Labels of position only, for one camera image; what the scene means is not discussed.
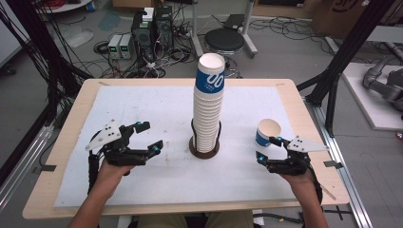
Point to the person's left hand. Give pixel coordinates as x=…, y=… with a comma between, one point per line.
x=111, y=179

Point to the white table mat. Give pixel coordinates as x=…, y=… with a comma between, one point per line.
x=142, y=177

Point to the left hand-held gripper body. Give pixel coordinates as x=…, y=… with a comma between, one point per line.
x=122, y=155

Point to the person's khaki pants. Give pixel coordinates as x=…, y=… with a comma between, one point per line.
x=158, y=222

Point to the grey power supply unit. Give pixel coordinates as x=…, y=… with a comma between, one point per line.
x=126, y=47
x=114, y=47

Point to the black computer tower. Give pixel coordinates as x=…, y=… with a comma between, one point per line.
x=142, y=33
x=164, y=27

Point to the clear plastic bag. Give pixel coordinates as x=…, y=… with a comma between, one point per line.
x=77, y=34

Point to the black frame post with brace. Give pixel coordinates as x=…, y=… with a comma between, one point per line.
x=351, y=47

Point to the brown cup holder black prongs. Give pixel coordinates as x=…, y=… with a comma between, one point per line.
x=204, y=154

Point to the blue tape roll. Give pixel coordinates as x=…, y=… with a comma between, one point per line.
x=91, y=6

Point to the white platform board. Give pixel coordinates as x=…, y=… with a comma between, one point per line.
x=370, y=104

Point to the black frame bar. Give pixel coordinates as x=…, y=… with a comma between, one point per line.
x=22, y=148

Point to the teal sheet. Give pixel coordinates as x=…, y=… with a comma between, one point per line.
x=109, y=20

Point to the aluminium rail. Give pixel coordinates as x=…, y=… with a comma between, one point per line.
x=28, y=158
x=334, y=148

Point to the small white box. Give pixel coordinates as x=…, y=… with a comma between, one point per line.
x=148, y=14

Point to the black tape strip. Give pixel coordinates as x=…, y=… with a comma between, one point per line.
x=47, y=168
x=332, y=164

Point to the round white table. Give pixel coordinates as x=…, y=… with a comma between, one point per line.
x=65, y=6

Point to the white stand leg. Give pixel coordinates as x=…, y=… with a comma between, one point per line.
x=248, y=28
x=196, y=31

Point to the single blue-banded paper cup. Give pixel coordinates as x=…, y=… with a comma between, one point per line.
x=263, y=136

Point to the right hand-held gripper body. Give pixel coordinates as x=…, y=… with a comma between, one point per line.
x=291, y=164

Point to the flat black pad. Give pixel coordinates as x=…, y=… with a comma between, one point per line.
x=234, y=21

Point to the stack of white paper cups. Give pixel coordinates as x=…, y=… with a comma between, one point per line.
x=207, y=110

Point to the tan tape strip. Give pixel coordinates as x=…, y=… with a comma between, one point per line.
x=329, y=192

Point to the black round stool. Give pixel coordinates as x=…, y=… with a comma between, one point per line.
x=224, y=39

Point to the cardboard box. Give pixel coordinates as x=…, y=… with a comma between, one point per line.
x=335, y=19

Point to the person's right hand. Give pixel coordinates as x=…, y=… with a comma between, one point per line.
x=301, y=185

